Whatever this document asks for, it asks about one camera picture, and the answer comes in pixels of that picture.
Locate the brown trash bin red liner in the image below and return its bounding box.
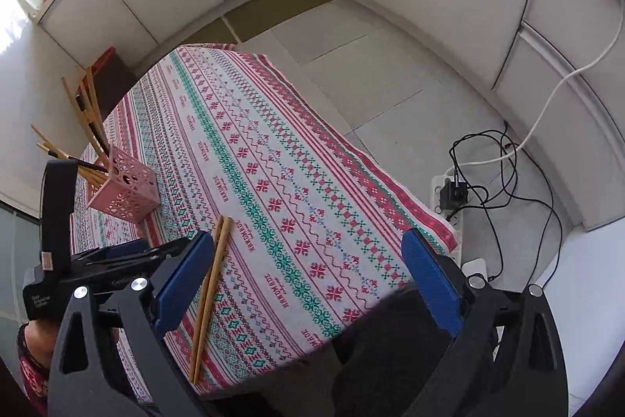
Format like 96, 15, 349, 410
90, 47, 138, 106

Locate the white power strip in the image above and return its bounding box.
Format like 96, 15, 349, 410
429, 172, 466, 262

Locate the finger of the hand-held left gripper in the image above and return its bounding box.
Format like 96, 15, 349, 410
73, 236, 189, 265

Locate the white power adapter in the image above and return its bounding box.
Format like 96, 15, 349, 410
461, 258, 489, 284

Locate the black cable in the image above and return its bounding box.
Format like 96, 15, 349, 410
448, 120, 563, 283

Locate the patterned striped tablecloth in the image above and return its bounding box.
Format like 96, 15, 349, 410
68, 44, 461, 404

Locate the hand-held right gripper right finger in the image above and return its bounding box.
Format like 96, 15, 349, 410
401, 228, 570, 417

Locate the person's left forearm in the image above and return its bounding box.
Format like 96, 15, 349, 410
17, 322, 55, 416

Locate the pink plastic basket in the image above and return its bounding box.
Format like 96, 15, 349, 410
86, 144, 162, 224

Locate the white power cable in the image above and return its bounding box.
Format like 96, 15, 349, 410
458, 0, 625, 167

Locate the bunch of wooden chopsticks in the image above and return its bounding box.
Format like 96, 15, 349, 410
31, 65, 111, 186

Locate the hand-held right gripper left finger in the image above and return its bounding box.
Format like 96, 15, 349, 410
49, 230, 216, 417

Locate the wooden chopstick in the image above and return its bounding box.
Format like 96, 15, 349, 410
194, 217, 234, 385
188, 216, 224, 383

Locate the black charger plug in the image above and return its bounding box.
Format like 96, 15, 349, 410
438, 181, 470, 211

